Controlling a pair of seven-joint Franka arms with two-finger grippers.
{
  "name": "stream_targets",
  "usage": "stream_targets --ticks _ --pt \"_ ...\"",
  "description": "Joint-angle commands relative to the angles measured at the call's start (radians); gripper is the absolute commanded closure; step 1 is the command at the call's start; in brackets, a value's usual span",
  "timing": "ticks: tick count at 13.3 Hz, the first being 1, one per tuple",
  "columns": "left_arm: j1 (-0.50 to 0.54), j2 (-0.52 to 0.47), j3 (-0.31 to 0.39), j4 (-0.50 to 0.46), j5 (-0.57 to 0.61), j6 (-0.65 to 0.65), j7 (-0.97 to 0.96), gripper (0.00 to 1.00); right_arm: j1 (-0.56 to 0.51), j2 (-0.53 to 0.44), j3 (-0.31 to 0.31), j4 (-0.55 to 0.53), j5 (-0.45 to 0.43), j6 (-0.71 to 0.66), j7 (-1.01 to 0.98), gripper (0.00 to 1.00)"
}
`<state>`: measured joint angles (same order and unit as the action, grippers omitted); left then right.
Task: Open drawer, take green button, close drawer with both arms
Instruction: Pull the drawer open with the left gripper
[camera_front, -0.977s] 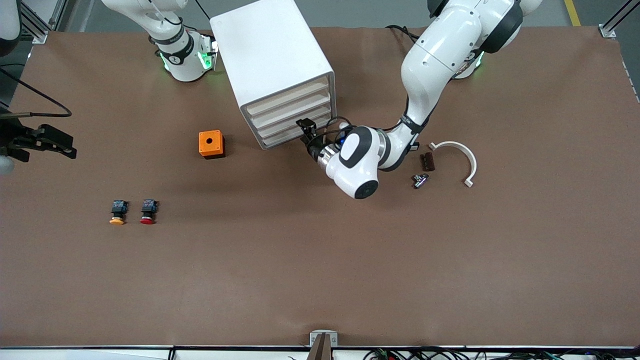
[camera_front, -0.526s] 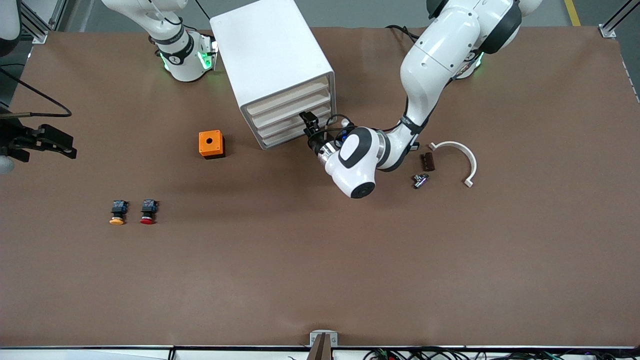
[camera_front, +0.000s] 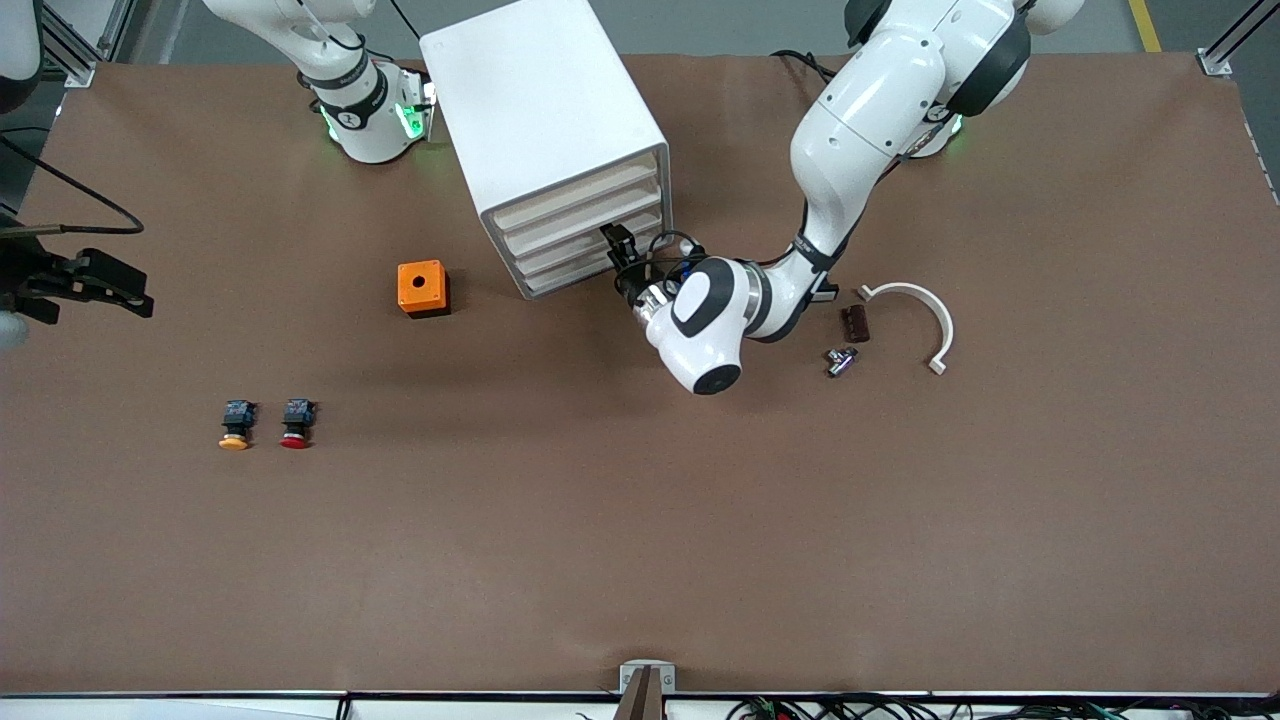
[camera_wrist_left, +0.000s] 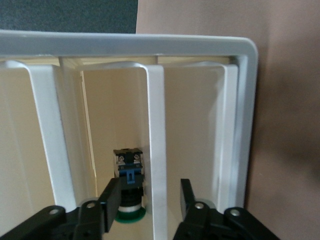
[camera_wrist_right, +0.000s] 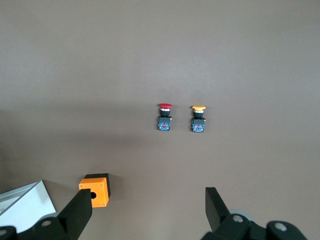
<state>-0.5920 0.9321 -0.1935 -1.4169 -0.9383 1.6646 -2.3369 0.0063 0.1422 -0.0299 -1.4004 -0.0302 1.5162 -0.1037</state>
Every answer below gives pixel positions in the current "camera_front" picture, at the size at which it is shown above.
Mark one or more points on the grey metal bracket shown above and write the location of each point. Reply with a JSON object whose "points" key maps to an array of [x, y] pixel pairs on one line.
{"points": [[630, 675]]}

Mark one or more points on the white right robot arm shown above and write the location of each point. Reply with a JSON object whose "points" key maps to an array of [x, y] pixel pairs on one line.
{"points": [[365, 125]]}

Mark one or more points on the white curved plastic arc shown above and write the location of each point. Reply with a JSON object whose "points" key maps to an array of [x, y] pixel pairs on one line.
{"points": [[925, 297]]}

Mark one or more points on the orange button enclosure box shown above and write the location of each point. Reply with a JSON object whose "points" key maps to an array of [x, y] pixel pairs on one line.
{"points": [[420, 287]]}

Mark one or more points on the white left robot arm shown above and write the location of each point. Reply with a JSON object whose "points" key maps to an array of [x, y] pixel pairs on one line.
{"points": [[860, 110]]}

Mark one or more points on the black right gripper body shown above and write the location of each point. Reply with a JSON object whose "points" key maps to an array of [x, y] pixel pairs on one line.
{"points": [[30, 270]]}

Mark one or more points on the black switch with white face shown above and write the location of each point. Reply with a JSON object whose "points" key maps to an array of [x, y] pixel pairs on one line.
{"points": [[829, 293]]}

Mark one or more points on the aluminium frame profile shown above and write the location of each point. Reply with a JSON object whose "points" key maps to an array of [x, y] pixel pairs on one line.
{"points": [[1222, 55], [75, 55]]}

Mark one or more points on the yellow push button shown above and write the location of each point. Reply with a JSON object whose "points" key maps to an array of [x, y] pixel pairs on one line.
{"points": [[236, 424]]}

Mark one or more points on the red push button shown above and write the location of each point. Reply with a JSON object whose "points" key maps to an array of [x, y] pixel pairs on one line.
{"points": [[297, 422]]}

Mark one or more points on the brown terminal block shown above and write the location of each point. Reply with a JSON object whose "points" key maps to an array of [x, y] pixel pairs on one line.
{"points": [[857, 324]]}

